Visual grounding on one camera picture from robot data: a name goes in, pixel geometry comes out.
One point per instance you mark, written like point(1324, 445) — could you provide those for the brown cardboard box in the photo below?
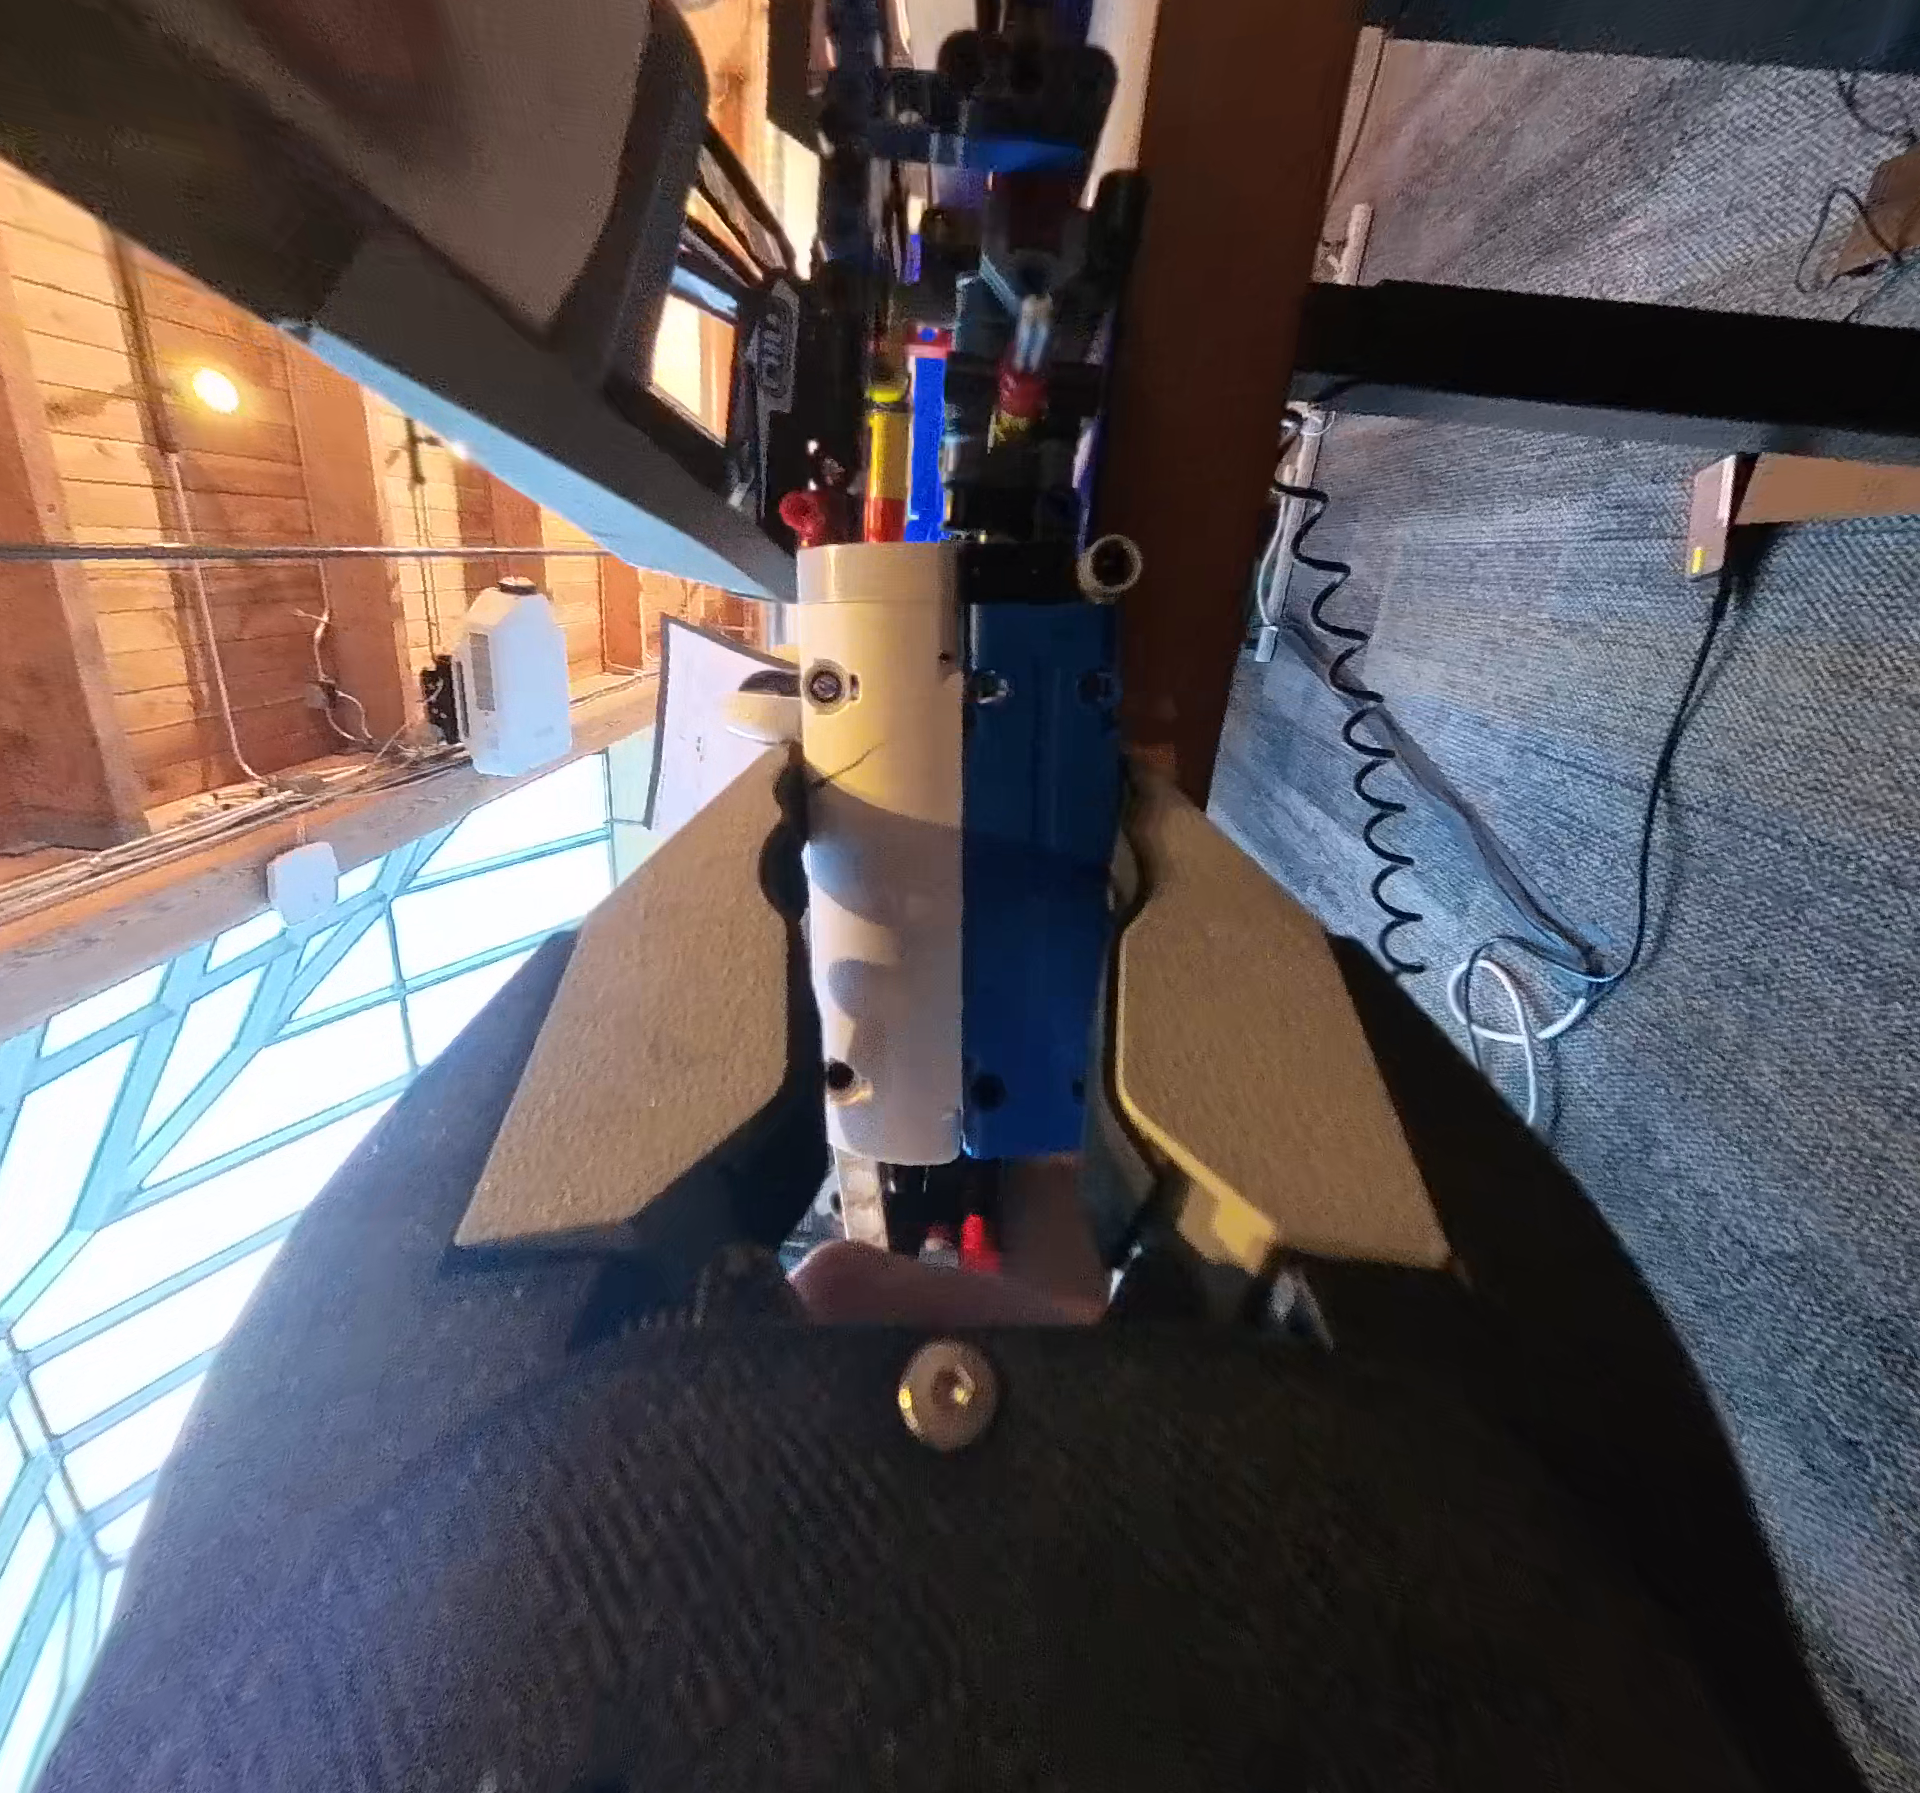
point(1708, 527)

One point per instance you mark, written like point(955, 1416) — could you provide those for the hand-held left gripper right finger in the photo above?
point(1260, 1057)

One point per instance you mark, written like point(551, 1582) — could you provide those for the white illustrated leaflet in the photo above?
point(699, 728)

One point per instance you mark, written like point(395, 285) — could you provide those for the large grid window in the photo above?
point(180, 1151)

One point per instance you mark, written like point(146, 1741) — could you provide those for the small white wall sensor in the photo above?
point(301, 881)

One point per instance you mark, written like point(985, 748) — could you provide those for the toy brick car model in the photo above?
point(1036, 848)

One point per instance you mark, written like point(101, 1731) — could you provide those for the black desk leg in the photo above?
point(1620, 353)
point(1649, 7)

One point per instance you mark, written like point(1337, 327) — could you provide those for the cardboard piece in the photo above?
point(1889, 220)

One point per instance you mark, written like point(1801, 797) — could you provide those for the white wall device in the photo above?
point(516, 690)

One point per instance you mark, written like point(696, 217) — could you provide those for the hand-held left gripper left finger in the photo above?
point(659, 1042)

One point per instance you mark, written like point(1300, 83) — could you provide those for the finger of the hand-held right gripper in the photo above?
point(569, 458)

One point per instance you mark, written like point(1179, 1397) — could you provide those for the thin metal rod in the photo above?
point(298, 552)

